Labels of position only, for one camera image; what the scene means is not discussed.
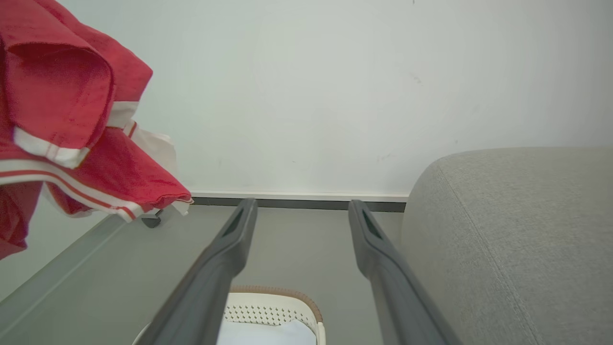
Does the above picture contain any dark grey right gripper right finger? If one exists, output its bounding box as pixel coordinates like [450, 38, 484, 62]
[348, 200, 462, 345]

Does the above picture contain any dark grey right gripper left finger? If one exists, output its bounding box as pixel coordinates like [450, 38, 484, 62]
[136, 198, 258, 345]

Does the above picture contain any red garment with white stripes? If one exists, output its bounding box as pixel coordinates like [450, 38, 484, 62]
[0, 0, 193, 260]

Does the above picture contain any white perforated laundry basket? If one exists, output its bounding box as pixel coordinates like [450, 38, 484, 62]
[132, 286, 326, 345]

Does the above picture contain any grey caster wheel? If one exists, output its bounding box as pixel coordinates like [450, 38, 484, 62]
[141, 209, 164, 229]

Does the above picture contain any grey fabric sofa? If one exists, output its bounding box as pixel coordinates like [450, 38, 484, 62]
[401, 147, 613, 345]

